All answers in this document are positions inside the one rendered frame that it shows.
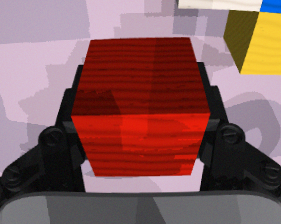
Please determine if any white cube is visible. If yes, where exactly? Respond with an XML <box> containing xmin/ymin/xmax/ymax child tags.
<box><xmin>176</xmin><ymin>0</ymin><xmax>262</xmax><ymax>11</ymax></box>

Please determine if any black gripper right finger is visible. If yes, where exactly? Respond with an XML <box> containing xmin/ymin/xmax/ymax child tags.
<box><xmin>196</xmin><ymin>62</ymin><xmax>281</xmax><ymax>201</ymax></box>

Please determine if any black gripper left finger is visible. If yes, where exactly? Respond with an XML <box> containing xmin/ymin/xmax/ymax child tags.
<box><xmin>0</xmin><ymin>64</ymin><xmax>88</xmax><ymax>208</ymax></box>

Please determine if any red cube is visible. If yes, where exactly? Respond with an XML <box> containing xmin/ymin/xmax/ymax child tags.
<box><xmin>71</xmin><ymin>37</ymin><xmax>210</xmax><ymax>177</ymax></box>

